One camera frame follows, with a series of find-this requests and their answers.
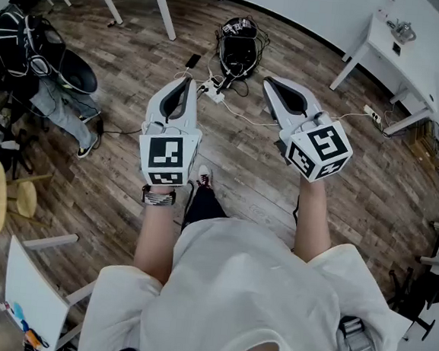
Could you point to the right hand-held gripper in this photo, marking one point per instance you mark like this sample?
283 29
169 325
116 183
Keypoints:
321 149

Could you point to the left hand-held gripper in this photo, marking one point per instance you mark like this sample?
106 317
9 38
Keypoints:
164 154

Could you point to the white power strip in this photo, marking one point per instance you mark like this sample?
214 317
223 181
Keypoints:
215 96

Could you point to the person's left forearm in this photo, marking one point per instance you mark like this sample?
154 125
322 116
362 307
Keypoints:
154 241

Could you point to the person's right forearm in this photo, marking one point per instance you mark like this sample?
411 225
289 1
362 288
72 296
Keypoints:
313 217

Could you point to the black smartphone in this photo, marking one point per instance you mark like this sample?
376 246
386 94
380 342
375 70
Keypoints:
193 61

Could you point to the person's white left shoe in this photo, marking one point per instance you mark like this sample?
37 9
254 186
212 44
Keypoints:
205 174

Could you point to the black open backpack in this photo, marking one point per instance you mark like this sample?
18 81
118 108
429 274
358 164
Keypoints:
236 52

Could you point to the small white extension socket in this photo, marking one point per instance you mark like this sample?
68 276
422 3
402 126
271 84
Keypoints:
373 113

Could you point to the striped woven wristband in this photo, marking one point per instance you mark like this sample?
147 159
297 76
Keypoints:
158 197

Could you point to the spare hand-held gripper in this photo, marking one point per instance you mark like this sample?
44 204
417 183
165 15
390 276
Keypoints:
236 27

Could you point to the person's black trousers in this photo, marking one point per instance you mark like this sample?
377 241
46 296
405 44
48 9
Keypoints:
205 208

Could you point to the white table with teapot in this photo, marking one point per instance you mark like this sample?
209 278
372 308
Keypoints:
408 69

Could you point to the clear bottle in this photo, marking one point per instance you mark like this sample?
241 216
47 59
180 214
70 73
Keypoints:
386 11

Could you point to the glass teapot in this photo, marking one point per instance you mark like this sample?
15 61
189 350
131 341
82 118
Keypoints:
404 32

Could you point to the wooden crate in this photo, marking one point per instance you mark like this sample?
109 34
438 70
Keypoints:
428 143

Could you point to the person's white shirt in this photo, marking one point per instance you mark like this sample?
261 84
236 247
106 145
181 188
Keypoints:
251 288

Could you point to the black tripod stand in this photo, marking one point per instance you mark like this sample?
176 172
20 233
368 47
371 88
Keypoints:
415 299

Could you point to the white cluttered table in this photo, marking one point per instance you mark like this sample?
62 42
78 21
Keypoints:
36 300

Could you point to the blue plastic item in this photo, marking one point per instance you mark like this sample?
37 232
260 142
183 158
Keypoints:
18 314

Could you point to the orange tool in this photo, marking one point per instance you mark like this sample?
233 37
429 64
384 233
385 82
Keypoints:
33 337

